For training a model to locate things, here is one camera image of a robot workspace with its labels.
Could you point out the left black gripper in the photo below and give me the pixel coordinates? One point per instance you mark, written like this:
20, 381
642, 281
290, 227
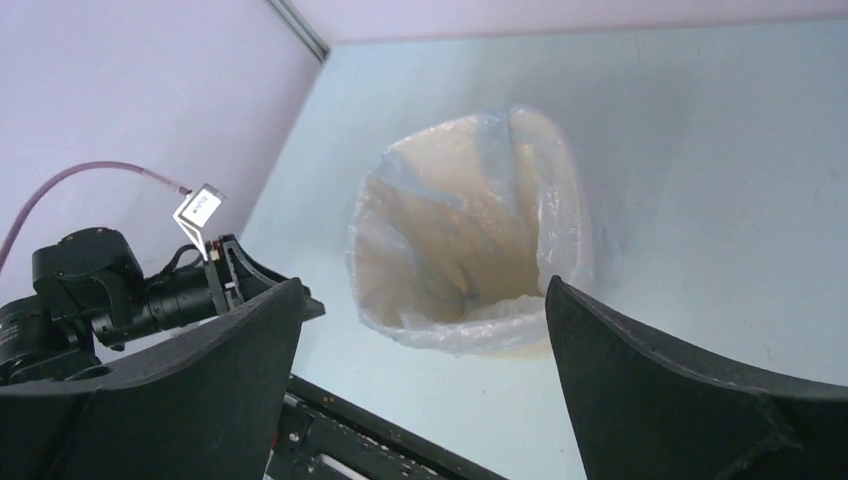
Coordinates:
92, 286

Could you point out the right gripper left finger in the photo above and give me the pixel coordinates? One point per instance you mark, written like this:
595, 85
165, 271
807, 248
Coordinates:
203, 405

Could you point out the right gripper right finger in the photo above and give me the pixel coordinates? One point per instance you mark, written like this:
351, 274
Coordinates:
644, 404

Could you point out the blue plastic trash bag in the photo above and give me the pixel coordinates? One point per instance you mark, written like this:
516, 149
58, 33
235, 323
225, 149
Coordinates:
464, 232

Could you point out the beige trash bin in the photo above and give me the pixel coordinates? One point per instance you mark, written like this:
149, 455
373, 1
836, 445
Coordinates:
457, 238

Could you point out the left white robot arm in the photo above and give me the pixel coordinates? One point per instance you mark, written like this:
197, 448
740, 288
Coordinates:
33, 348

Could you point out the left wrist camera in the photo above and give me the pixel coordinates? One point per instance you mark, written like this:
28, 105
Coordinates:
194, 213

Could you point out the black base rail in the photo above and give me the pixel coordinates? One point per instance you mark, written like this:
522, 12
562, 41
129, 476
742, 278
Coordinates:
323, 436

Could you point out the left metal frame post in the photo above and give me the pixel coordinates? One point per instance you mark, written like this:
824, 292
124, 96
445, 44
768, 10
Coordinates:
301, 28

